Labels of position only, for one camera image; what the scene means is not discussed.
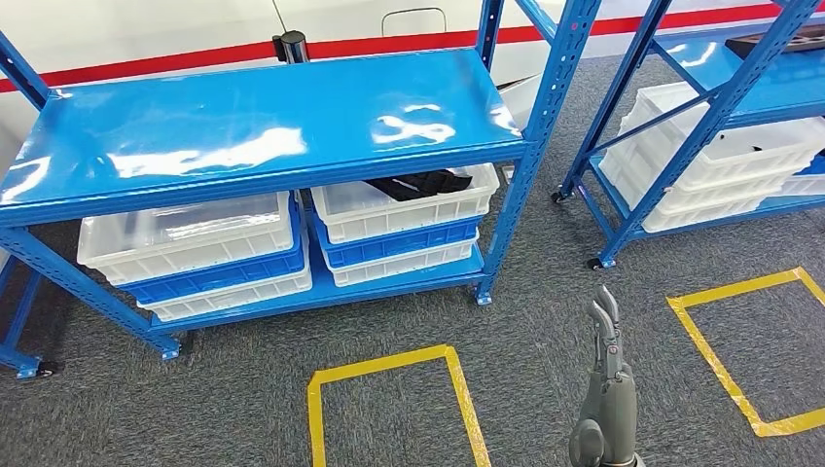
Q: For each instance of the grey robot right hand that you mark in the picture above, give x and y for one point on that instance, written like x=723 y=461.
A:
x=609 y=412

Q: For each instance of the blue metal shelf rack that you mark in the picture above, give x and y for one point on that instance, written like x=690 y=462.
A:
x=683 y=154
x=258 y=109
x=19 y=322

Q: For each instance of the black long part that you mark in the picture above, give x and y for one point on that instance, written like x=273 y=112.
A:
x=425 y=183

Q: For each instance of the black flat shelf part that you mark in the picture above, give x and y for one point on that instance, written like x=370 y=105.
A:
x=773 y=44

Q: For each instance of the white plastic bin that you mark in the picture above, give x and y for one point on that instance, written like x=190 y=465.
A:
x=702 y=216
x=754 y=161
x=406 y=264
x=412 y=216
x=802 y=185
x=193 y=254
x=735 y=193
x=238 y=296

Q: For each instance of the silver floor outlet plate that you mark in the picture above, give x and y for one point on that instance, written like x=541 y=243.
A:
x=508 y=173

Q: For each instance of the red barrier belt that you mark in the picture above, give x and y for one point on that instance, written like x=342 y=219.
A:
x=161 y=61

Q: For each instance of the white car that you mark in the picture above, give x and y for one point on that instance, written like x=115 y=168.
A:
x=161 y=26

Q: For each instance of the black stanchion post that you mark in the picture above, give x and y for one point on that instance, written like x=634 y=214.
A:
x=293 y=46

